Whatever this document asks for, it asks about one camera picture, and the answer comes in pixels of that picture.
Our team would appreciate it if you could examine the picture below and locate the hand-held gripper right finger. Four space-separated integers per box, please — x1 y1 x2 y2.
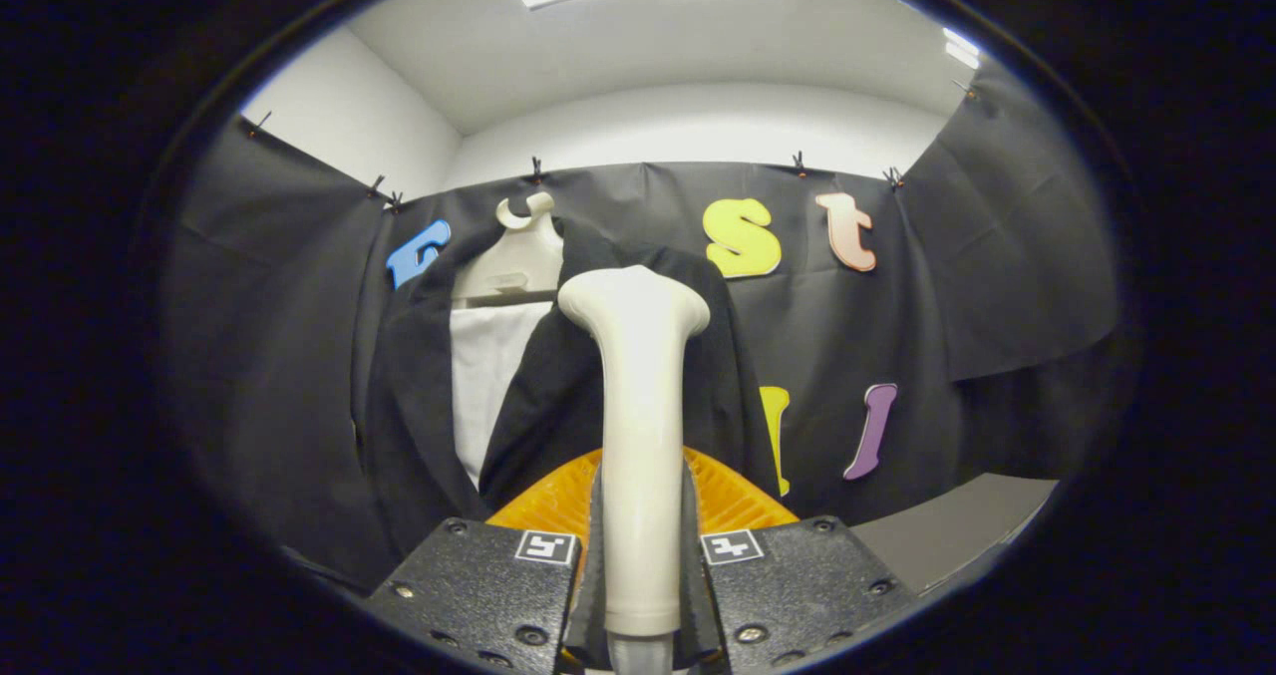
681 446 918 675

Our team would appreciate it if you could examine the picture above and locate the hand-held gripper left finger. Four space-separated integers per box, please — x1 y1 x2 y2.
364 446 606 675

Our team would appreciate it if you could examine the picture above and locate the white garment steamer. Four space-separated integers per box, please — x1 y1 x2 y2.
556 264 713 675

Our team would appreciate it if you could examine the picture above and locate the black suit jacket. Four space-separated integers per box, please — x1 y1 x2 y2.
351 218 784 566

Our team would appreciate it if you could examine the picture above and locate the white shirt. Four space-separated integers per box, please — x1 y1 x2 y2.
449 301 554 487

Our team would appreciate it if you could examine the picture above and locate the grey cabinet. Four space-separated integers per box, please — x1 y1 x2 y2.
852 473 1060 596

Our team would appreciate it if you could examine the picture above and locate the white plastic hanger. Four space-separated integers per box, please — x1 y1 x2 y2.
451 191 567 309

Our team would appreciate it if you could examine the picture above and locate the black backdrop cloth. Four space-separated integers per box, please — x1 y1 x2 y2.
159 57 1122 596

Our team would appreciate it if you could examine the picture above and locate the small ceiling light panel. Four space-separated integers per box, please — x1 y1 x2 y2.
942 27 983 70

